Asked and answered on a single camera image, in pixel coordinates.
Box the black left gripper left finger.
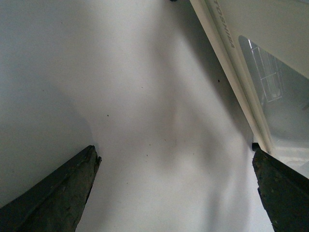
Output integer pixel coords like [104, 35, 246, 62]
[0, 145, 101, 232]

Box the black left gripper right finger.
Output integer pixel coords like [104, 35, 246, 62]
[252, 143, 309, 232]

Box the white Toshiba toaster oven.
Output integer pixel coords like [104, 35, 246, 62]
[169, 0, 309, 170]

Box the wire oven rack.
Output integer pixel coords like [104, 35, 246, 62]
[248, 40, 284, 102]

